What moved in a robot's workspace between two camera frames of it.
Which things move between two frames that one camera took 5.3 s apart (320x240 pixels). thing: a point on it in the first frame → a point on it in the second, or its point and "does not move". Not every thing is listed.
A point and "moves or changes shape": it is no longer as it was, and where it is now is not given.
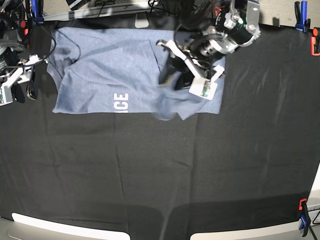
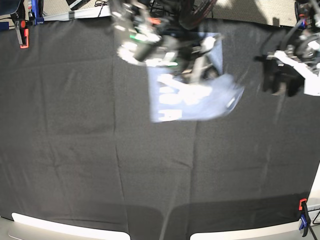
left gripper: x=21 y=77 → x=150 y=45
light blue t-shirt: x=118 y=70 moves or changes shape
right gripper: x=206 y=49 → x=284 y=70
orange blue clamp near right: x=305 y=219 does not move
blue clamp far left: x=35 y=9 does not move
